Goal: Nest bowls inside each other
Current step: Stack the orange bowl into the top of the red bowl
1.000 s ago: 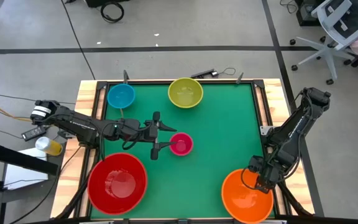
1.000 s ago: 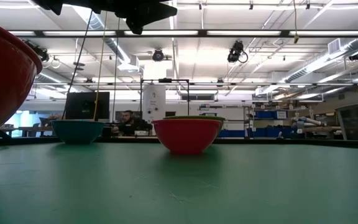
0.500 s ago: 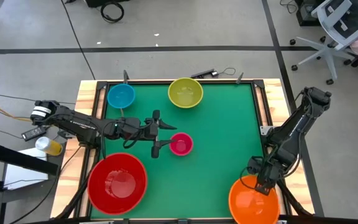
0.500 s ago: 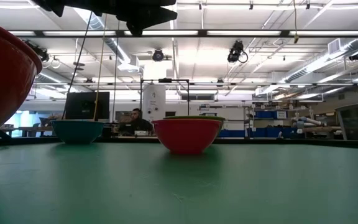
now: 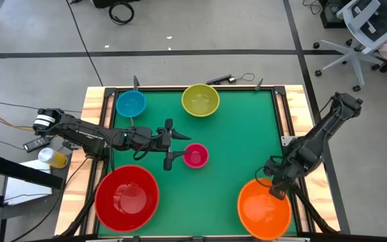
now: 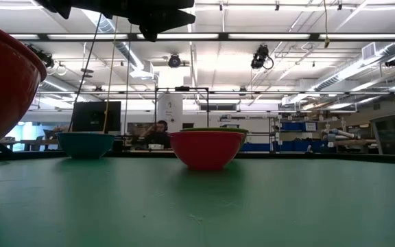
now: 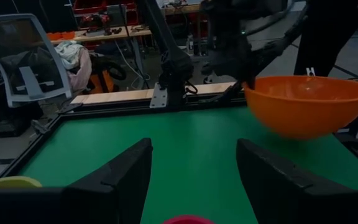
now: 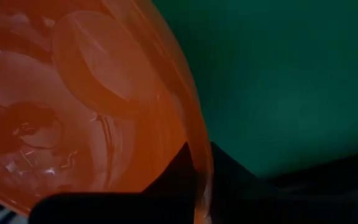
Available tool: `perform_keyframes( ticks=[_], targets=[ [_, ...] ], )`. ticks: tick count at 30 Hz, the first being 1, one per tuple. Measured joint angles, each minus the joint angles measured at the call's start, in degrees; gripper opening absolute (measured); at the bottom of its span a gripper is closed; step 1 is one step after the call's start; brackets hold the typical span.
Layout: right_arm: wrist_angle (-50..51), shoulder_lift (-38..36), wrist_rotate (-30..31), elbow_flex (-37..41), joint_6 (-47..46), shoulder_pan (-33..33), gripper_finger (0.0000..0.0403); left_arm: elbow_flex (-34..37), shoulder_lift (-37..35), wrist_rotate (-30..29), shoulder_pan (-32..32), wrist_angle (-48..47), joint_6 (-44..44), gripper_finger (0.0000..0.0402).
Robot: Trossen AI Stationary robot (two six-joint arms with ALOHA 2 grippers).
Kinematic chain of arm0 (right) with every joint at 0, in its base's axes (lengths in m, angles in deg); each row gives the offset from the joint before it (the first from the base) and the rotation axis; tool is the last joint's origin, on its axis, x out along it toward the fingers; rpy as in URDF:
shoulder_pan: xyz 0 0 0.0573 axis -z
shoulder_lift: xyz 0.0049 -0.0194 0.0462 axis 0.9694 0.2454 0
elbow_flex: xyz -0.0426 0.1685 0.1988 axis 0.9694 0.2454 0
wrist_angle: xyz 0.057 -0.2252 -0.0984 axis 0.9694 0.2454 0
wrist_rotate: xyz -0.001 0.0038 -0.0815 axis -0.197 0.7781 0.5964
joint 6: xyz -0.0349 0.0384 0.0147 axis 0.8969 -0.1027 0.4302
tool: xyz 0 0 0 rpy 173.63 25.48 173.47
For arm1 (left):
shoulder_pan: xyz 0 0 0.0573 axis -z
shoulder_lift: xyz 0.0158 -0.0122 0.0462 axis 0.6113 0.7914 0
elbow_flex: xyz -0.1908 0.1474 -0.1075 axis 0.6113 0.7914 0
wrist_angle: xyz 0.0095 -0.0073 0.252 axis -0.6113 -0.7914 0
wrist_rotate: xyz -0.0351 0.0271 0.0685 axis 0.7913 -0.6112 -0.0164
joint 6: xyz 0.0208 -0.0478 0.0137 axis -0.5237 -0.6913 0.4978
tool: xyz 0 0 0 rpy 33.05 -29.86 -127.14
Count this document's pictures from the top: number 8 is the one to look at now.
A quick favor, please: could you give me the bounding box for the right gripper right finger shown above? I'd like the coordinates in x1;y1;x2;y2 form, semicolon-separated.
209;141;358;224

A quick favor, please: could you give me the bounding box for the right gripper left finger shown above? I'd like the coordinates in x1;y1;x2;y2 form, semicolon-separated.
29;141;198;224

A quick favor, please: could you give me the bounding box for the red plastic bowl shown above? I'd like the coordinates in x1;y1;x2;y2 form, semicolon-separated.
0;0;214;224

